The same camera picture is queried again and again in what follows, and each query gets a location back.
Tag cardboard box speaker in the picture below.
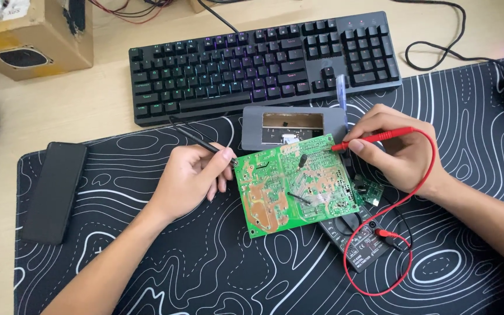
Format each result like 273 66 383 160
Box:
0 0 95 82

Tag black digital multimeter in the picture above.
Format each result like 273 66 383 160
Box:
318 205 393 274

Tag black probe cable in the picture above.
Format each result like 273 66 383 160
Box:
381 195 414 253

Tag large green circuit board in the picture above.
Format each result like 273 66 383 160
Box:
234 133 365 239

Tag black backlit keyboard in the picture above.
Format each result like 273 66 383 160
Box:
128 11 403 128

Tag small green circuit board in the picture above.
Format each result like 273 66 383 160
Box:
352 174 385 207

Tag black keyboard cable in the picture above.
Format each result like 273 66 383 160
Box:
197 0 241 35

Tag black white-lined desk mat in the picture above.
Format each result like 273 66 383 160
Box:
13 55 504 315

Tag red probe cable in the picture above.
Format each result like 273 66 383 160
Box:
343 127 438 297

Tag person's left hand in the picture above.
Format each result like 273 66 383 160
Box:
150 143 238 225

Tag person's right hand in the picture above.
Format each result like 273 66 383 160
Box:
343 104 450 200

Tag clear blue pen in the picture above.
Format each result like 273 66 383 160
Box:
335 73 350 132

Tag black multimeter probe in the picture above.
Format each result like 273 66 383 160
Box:
168 115 239 167

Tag black smartphone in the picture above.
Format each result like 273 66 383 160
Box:
19 141 88 246

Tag bundle of red black wires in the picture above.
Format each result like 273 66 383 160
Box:
89 0 176 24

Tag grey case with window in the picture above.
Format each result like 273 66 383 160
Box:
241 106 350 152

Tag red multimeter probe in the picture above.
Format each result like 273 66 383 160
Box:
331 126 415 152

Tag black mouse cable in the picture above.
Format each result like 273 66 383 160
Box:
390 0 504 73

